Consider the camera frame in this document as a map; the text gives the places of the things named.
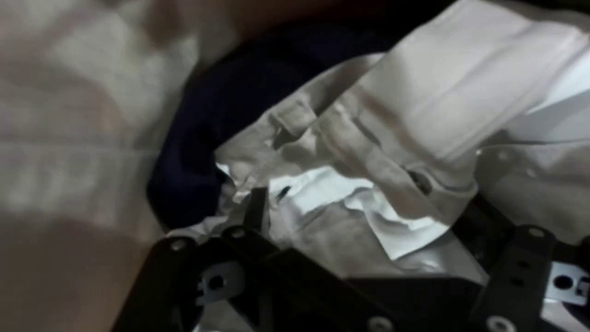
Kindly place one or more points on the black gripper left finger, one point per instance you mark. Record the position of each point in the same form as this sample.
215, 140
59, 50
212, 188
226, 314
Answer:
245, 282

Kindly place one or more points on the white clothing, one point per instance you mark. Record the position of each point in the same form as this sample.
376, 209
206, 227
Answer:
429, 111

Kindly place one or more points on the dark navy clothing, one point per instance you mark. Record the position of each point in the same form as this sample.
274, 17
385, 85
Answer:
208, 122

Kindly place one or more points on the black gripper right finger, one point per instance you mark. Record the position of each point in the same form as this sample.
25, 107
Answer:
521, 282

